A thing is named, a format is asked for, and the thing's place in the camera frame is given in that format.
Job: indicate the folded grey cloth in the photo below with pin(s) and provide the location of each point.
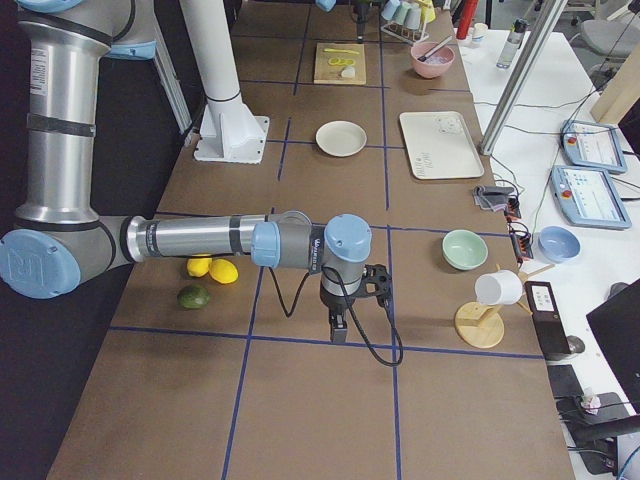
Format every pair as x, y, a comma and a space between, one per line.
493, 198

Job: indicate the teach pendant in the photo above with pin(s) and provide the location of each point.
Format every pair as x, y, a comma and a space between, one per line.
592, 144
587, 198

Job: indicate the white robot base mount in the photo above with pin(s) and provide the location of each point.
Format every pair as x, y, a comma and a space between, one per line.
229, 132

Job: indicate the far teach pendant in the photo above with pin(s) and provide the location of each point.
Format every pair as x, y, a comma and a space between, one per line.
592, 144

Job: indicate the pink bowl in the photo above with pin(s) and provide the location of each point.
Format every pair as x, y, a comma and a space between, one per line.
434, 66

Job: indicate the aluminium frame post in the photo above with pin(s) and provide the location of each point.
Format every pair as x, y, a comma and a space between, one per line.
544, 26

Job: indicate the yellow plastic knife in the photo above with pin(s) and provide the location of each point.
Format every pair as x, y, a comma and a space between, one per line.
346, 51

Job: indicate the wooden mug stand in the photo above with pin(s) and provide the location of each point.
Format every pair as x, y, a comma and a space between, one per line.
481, 325

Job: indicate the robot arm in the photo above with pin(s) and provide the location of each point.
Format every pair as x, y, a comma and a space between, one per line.
60, 241
328, 5

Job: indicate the white mug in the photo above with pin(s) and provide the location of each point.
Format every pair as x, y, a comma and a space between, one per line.
502, 287

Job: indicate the water bottle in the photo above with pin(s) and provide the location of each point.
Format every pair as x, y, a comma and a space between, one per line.
512, 43

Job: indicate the blue bowl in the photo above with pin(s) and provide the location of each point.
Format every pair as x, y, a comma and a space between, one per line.
558, 244

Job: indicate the near teach pendant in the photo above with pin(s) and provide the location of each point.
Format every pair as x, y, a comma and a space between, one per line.
587, 198

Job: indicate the white round plate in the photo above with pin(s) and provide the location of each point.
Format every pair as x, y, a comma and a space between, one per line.
341, 138

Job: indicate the green bowl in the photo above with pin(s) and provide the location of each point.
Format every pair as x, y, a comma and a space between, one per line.
464, 249

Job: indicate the yellow lemon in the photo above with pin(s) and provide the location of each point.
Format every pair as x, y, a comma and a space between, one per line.
198, 266
223, 271

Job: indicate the white bear tray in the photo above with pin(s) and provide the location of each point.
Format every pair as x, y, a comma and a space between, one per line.
440, 146

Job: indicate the black box with label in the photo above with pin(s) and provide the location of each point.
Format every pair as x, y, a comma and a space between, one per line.
546, 320

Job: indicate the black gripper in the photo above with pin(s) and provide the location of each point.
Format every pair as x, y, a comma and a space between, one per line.
335, 302
359, 15

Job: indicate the white wire cup rack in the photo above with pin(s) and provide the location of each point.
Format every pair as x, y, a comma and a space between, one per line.
407, 21

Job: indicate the clear ice cubes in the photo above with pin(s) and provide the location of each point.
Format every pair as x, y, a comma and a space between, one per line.
436, 60

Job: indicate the bamboo cutting board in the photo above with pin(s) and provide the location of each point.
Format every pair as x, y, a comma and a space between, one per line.
327, 72

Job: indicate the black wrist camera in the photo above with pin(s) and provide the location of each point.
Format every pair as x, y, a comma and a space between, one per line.
377, 282

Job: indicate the green lime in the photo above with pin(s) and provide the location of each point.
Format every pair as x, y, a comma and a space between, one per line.
193, 297

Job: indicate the red cylinder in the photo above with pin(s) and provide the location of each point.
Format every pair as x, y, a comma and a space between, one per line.
467, 13

